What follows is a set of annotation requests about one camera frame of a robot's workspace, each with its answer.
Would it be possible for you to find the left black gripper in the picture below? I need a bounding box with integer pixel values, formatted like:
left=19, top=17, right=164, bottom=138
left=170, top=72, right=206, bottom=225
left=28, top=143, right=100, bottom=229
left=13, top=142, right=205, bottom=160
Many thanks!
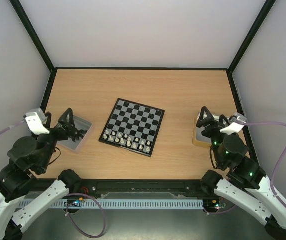
left=37, top=108, right=78, bottom=171

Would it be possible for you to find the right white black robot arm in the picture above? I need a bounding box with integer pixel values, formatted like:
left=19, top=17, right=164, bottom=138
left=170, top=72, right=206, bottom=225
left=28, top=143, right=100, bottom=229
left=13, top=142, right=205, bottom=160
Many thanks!
left=196, top=106, right=286, bottom=240

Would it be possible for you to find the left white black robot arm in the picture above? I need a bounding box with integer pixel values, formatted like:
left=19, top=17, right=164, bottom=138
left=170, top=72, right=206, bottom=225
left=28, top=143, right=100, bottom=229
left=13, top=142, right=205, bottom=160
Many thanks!
left=0, top=108, right=86, bottom=240

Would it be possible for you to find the pile of black chess pieces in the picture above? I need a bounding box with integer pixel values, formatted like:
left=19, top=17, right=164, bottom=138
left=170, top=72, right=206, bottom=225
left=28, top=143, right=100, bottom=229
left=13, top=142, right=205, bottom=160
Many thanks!
left=69, top=128, right=88, bottom=143

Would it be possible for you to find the left metal tray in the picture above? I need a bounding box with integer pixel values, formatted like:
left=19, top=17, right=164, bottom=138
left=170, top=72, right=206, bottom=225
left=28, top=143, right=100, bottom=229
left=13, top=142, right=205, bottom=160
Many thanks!
left=57, top=115, right=95, bottom=154

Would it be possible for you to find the metal tray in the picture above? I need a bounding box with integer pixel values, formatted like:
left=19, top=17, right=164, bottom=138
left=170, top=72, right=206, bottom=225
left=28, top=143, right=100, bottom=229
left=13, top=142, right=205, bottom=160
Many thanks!
left=57, top=115, right=95, bottom=154
left=194, top=111, right=220, bottom=146

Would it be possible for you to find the right metal tray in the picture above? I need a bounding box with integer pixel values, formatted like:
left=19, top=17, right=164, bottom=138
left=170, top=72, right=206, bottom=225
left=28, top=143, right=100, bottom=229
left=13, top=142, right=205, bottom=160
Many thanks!
left=194, top=111, right=220, bottom=146

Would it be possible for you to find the black and grey chessboard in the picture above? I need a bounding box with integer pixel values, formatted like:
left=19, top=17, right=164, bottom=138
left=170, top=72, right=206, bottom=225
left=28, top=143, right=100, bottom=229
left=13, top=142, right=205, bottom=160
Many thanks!
left=99, top=98, right=165, bottom=157

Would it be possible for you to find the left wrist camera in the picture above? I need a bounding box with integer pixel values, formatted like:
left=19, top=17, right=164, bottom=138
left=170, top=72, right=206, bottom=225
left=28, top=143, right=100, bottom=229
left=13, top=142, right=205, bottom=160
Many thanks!
left=24, top=108, right=50, bottom=136

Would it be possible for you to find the black aluminium frame rail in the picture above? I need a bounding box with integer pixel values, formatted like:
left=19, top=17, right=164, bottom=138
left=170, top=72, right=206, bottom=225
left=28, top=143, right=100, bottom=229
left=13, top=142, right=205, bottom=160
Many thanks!
left=7, top=177, right=274, bottom=198

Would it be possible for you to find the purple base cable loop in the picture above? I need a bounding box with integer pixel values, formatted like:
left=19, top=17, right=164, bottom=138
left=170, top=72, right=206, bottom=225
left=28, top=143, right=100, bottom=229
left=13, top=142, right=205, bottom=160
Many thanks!
left=62, top=192, right=107, bottom=238

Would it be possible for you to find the light blue cable duct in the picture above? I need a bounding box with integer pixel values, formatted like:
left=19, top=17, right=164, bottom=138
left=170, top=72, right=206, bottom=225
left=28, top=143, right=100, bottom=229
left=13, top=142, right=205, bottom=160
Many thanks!
left=15, top=198, right=205, bottom=211

